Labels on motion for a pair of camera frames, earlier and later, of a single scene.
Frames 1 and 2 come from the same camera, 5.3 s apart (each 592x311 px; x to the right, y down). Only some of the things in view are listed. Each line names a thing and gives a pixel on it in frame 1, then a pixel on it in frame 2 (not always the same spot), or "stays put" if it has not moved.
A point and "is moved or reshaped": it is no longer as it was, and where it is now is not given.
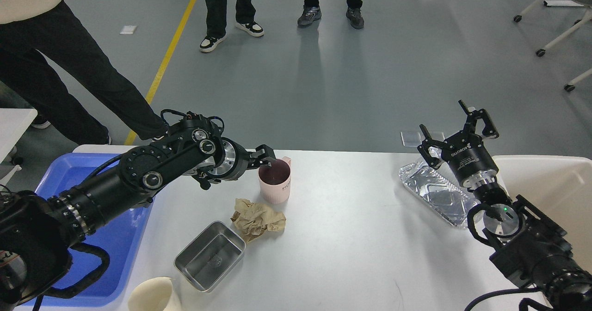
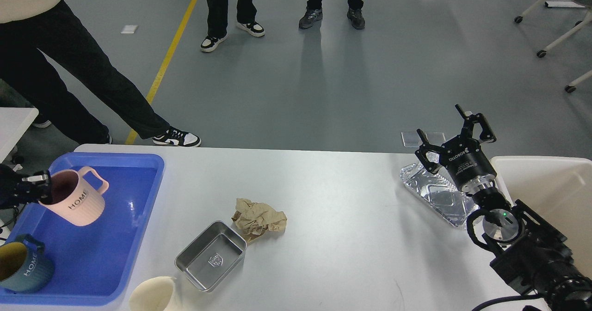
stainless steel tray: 209,258 stays put
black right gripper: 467,155 stays put
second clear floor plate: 437,135 stays put
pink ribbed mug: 274,180 is moved or reshaped
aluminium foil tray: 440,187 stays put
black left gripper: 236,159 -> 12,193
